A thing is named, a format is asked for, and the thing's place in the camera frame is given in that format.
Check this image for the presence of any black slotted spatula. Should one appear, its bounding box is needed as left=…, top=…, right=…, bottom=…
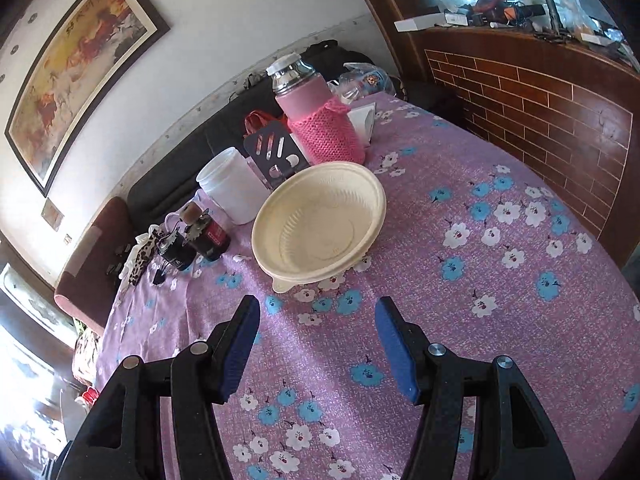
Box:
left=243, top=120, right=311, bottom=191

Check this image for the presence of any brown armchair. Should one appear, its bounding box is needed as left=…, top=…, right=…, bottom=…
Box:
left=54, top=196, right=136, bottom=336

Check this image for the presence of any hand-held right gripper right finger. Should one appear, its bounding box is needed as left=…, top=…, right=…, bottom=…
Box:
left=375, top=296, right=576, bottom=480

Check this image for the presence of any flat white box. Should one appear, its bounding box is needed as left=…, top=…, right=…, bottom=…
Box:
left=394, top=12, right=470, bottom=32

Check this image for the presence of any small dark jar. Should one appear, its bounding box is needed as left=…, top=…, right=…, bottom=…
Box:
left=157, top=232, right=196, bottom=273

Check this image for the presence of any red plastic bag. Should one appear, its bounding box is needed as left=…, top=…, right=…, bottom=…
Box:
left=244, top=110, right=286, bottom=136

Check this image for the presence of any white plastic jar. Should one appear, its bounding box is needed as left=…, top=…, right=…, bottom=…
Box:
left=196, top=146, right=271, bottom=226

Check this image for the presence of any brown wooden cabinet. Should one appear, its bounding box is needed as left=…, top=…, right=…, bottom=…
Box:
left=340, top=0, right=640, bottom=268

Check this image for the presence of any small framed wall picture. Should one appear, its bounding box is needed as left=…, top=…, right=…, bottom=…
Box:
left=41, top=199, right=66, bottom=231

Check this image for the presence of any dark wooden glass door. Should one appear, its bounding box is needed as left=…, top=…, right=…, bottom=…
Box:
left=0, top=247, right=81, bottom=411

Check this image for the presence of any framed horse painting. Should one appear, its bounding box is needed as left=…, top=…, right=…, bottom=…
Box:
left=4, top=0, right=172, bottom=198

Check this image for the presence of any purple floral tablecloth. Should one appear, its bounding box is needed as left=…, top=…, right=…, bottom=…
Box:
left=75, top=92, right=640, bottom=480

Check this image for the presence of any black leather sofa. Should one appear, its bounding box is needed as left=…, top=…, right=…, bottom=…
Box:
left=127, top=42, right=451, bottom=241

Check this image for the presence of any black bag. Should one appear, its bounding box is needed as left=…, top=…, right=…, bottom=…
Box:
left=302, top=40, right=341, bottom=58

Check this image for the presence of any patterned clear plastic bag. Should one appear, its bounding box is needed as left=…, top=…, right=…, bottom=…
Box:
left=327, top=62, right=401, bottom=106

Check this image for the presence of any cream bowl with tab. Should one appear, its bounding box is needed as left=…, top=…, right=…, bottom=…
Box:
left=257, top=240, right=376, bottom=293

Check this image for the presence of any pink knit-sleeved bottle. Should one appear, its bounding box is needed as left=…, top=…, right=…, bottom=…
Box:
left=266, top=52, right=367, bottom=166

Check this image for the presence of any leopard print pouch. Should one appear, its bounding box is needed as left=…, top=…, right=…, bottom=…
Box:
left=127, top=237, right=161, bottom=286

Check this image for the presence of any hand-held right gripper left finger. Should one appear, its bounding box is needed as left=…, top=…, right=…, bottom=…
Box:
left=57, top=295, right=262, bottom=480

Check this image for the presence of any dark bottle with red label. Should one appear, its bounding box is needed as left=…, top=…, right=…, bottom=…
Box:
left=182, top=205, right=232, bottom=262

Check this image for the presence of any white paper packet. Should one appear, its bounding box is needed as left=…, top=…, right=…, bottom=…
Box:
left=347, top=101, right=378, bottom=148

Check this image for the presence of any pile of small toiletries clutter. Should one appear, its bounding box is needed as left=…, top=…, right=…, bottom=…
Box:
left=435, top=0, right=640, bottom=71

